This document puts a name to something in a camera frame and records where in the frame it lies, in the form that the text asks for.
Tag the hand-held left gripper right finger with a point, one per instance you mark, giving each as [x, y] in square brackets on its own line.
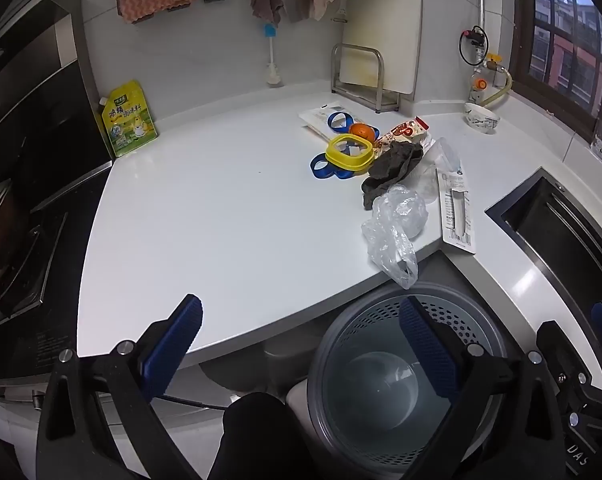
[426, 345]

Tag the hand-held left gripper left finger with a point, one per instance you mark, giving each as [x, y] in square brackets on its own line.
[173, 345]

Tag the grey perforated trash bin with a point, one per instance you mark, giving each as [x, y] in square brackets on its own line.
[381, 385]

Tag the clear plastic bag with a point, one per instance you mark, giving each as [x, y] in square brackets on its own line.
[396, 220]

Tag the white blister pack with tool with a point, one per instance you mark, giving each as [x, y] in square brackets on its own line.
[456, 210]

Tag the dark brown cloth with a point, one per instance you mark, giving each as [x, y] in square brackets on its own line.
[391, 170]

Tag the clear plastic cup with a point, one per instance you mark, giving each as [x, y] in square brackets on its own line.
[443, 160]

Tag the red white snack wrapper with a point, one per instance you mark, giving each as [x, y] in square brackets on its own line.
[406, 132]

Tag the orange peel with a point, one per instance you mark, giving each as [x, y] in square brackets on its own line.
[362, 131]

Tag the steel sink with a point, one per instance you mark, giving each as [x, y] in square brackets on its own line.
[561, 230]

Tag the person's dark trouser leg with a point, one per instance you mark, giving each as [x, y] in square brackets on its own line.
[256, 440]

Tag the black stove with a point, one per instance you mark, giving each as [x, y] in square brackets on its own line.
[16, 265]

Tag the yellow seasoning pouch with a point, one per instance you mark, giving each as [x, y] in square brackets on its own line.
[128, 120]

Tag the white patterned bowl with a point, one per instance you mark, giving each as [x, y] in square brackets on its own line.
[481, 119]

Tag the white paper packet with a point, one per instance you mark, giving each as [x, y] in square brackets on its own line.
[313, 117]

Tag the white orange gas fitting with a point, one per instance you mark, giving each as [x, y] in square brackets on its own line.
[477, 85]

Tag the metal cutting board rack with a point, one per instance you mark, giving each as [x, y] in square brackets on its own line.
[381, 77]

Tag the black range hood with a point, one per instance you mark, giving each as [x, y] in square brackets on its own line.
[36, 110]

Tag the yellow gas valve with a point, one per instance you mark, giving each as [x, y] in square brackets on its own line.
[494, 62]

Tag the brown framed window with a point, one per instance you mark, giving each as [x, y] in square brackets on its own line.
[556, 35]

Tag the white cutting board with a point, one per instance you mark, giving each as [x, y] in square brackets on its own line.
[381, 25]

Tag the grey gas pipe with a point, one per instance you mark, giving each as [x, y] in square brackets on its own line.
[481, 5]

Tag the hanging peeler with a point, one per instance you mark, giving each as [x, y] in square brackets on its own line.
[339, 14]

